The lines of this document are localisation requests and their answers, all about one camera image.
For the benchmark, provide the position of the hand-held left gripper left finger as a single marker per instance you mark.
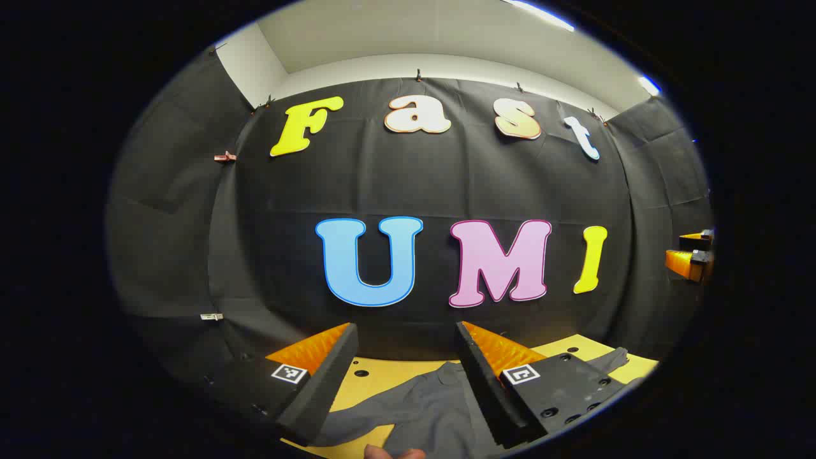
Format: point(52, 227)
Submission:
point(325, 382)

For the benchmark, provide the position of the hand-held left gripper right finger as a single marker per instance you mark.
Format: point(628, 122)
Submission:
point(484, 395)

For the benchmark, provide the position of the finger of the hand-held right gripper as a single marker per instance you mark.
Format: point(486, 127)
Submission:
point(685, 262)
point(701, 240)

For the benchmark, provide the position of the grey button-up shirt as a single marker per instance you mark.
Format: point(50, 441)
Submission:
point(427, 408)

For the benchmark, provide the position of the white cloth clip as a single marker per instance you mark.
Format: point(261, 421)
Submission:
point(211, 317)

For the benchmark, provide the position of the long ceiling light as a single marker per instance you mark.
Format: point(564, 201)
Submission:
point(649, 85)

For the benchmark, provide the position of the black backdrop cloth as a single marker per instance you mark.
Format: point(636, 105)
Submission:
point(382, 185)

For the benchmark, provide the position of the pink cloth clip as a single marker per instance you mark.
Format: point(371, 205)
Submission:
point(224, 157)

